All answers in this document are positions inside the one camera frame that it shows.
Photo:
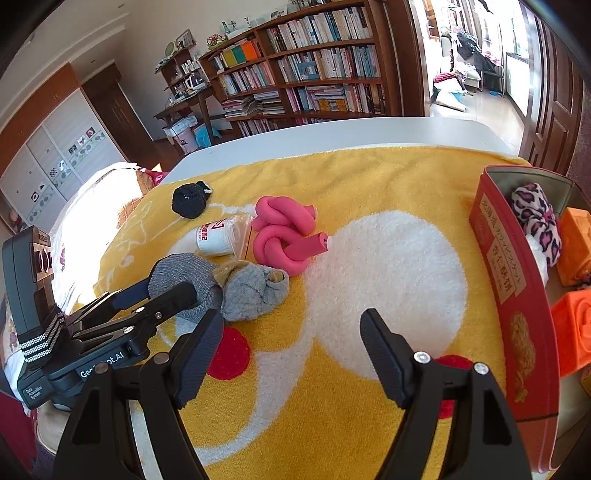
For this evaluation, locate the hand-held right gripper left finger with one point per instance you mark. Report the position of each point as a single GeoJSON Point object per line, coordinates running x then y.
{"type": "Point", "coordinates": [203, 355]}

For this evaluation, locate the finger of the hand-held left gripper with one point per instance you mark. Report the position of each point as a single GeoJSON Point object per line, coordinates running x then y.
{"type": "Point", "coordinates": [178, 297]}
{"type": "Point", "coordinates": [134, 293]}

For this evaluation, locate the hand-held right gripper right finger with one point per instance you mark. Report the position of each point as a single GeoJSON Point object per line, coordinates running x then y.
{"type": "Point", "coordinates": [385, 360]}

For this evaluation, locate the white roll with red label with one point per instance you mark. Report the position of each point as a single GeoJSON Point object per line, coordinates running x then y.
{"type": "Point", "coordinates": [217, 237]}

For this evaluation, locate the grey fuzzy sock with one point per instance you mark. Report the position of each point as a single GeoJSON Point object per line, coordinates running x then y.
{"type": "Point", "coordinates": [254, 295]}

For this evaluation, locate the black knit ball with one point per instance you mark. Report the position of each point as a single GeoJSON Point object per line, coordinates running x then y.
{"type": "Point", "coordinates": [189, 201]}

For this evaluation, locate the pink foam tube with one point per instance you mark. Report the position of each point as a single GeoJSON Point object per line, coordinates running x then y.
{"type": "Point", "coordinates": [277, 230]}

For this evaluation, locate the red tin box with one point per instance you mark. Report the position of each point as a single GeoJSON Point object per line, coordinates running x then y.
{"type": "Point", "coordinates": [508, 277]}

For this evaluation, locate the pink leopard plush earmuffs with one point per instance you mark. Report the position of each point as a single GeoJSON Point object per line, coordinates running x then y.
{"type": "Point", "coordinates": [538, 217]}

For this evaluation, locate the orange cube with bear relief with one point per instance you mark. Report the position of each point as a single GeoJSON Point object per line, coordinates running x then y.
{"type": "Point", "coordinates": [575, 249]}

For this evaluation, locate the orange plaid pillow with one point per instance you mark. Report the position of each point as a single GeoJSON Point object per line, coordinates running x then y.
{"type": "Point", "coordinates": [129, 207]}

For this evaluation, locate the red patterned cushion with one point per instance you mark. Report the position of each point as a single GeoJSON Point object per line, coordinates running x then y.
{"type": "Point", "coordinates": [154, 177]}

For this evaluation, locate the white sliding wardrobe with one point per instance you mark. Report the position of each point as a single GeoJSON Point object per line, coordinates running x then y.
{"type": "Point", "coordinates": [55, 152]}

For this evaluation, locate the pink storage bin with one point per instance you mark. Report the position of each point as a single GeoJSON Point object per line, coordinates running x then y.
{"type": "Point", "coordinates": [188, 141]}

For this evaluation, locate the teal plastic stool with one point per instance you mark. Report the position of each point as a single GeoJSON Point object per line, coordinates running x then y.
{"type": "Point", "coordinates": [203, 136]}

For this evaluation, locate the yellow printed blanket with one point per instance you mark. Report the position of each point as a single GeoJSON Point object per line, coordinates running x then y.
{"type": "Point", "coordinates": [392, 194]}

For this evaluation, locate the white basket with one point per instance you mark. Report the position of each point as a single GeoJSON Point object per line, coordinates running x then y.
{"type": "Point", "coordinates": [182, 123]}

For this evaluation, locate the dark wooden door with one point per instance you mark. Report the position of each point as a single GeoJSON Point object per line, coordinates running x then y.
{"type": "Point", "coordinates": [120, 115]}

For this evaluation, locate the wooden desk with hutch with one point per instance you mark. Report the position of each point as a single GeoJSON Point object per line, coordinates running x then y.
{"type": "Point", "coordinates": [184, 104]}

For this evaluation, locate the white bag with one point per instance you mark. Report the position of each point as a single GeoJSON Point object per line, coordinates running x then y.
{"type": "Point", "coordinates": [450, 99]}

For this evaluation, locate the curved wooden bookshelf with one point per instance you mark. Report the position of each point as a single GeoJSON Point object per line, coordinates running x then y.
{"type": "Point", "coordinates": [390, 55]}

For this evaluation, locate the rows of books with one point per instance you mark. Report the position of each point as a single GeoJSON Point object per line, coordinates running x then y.
{"type": "Point", "coordinates": [323, 27]}

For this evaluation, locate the wooden panelled sliding door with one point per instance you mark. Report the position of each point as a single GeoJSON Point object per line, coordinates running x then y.
{"type": "Point", "coordinates": [554, 92]}

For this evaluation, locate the chair with piled clothes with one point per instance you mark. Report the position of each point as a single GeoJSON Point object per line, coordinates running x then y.
{"type": "Point", "coordinates": [475, 50]}

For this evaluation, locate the small picture frame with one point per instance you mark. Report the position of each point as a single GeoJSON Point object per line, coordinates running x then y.
{"type": "Point", "coordinates": [184, 39]}

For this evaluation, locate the wooden door frame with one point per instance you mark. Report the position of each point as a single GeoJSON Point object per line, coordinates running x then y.
{"type": "Point", "coordinates": [411, 55]}

